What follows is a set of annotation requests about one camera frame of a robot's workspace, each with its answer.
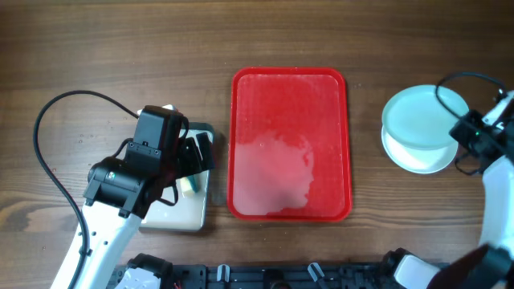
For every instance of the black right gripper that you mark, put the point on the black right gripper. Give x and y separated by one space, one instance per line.
458 131

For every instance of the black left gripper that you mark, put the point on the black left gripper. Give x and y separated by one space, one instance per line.
193 164

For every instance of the green yellow sponge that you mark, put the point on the green yellow sponge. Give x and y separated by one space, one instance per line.
188 186

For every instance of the white plate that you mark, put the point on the white plate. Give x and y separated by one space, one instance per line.
417 160

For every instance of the light blue plate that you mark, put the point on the light blue plate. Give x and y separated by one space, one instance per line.
422 116

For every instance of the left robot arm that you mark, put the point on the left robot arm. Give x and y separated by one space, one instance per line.
111 234

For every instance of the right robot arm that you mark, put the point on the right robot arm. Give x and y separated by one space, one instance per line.
491 264

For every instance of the black tray with soapy water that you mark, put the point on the black tray with soapy water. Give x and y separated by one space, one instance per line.
188 214

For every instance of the red plastic tray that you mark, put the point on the red plastic tray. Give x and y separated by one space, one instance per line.
289 150

